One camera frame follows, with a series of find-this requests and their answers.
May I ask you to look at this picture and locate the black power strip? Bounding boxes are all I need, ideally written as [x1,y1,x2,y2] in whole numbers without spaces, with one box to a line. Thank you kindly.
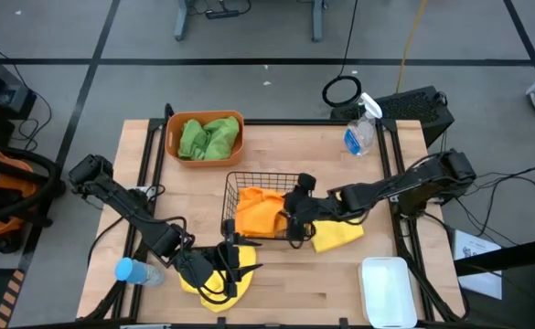
[204,8,241,21]

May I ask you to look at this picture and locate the white plastic bin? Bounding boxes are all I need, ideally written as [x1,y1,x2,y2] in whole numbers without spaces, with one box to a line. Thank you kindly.
[358,256,418,329]

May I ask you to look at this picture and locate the black wire basket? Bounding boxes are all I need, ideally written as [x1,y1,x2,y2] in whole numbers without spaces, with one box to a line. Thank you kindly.
[220,171,316,242]

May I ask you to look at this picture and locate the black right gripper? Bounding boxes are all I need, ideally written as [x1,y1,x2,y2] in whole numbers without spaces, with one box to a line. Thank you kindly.
[283,172,341,243]

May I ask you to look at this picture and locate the water bottle blue cap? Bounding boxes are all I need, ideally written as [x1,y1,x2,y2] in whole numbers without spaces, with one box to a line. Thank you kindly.
[113,256,166,288]

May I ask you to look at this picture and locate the grey desk leg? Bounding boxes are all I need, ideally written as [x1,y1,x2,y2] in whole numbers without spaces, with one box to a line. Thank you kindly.
[311,0,330,44]
[173,0,194,42]

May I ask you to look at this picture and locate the green microfiber towel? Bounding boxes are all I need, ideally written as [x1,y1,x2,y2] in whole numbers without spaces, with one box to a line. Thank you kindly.
[202,115,241,162]
[177,119,209,162]

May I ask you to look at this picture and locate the clear spray bottle blue label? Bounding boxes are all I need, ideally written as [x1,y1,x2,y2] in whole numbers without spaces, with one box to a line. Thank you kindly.
[342,91,384,158]

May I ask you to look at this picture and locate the black aluminium table frame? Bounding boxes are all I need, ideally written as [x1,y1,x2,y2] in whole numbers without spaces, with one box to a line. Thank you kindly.
[77,103,472,329]

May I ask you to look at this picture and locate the black metal bar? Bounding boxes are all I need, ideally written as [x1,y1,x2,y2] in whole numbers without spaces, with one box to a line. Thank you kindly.
[453,235,535,329]

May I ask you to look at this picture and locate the orange black vacuum cleaner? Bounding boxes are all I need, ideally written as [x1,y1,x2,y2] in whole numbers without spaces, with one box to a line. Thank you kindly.
[0,142,68,255]

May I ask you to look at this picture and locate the white paper sheet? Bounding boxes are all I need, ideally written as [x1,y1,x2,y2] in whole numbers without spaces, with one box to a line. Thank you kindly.
[452,228,504,301]

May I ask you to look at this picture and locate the yellow microfiber towel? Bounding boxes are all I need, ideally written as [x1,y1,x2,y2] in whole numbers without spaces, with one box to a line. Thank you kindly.
[178,244,259,314]
[311,191,366,254]

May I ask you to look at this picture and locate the black coiled cable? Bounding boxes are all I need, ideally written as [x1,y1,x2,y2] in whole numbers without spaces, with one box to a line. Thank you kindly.
[321,0,364,110]

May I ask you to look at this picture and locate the orange plastic bin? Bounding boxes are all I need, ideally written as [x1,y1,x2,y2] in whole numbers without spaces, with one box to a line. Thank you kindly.
[165,109,245,168]

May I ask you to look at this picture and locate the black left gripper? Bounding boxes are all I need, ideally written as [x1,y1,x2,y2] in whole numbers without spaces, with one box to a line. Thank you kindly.
[173,218,265,305]

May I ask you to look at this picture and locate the black perforated computer case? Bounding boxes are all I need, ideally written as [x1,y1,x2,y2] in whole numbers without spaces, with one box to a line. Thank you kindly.
[329,85,456,149]

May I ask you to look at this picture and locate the yellow cable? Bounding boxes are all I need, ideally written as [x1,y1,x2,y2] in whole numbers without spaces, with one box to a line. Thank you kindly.
[394,0,429,95]

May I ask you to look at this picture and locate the orange microfiber towel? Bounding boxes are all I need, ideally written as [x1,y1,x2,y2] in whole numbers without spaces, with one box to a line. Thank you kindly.
[238,186,287,216]
[234,205,291,239]

